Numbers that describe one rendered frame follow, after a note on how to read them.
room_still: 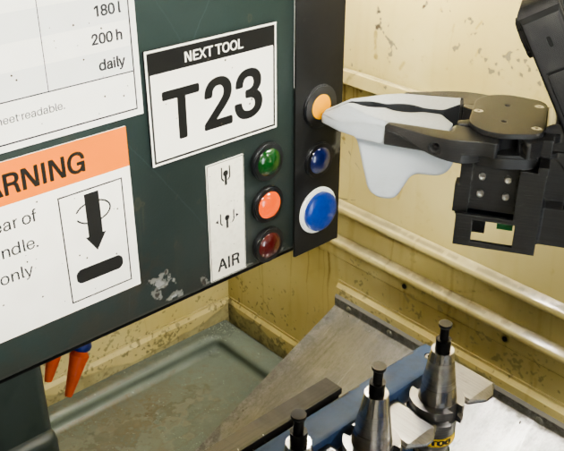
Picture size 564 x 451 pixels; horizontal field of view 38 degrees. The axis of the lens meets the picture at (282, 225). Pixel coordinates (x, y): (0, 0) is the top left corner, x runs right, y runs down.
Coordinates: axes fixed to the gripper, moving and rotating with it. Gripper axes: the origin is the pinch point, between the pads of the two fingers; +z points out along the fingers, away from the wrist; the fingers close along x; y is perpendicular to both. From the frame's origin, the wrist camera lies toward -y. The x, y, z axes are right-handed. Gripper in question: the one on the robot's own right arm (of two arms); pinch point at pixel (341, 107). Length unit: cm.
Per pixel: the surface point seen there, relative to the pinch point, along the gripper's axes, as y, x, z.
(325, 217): 8.6, -0.1, 0.8
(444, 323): 32.9, 24.7, -6.8
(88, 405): 106, 73, 73
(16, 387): 67, 35, 60
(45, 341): 9.4, -18.6, 12.8
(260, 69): -3.5, -4.2, 4.3
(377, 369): 33.0, 14.6, -1.4
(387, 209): 53, 88, 11
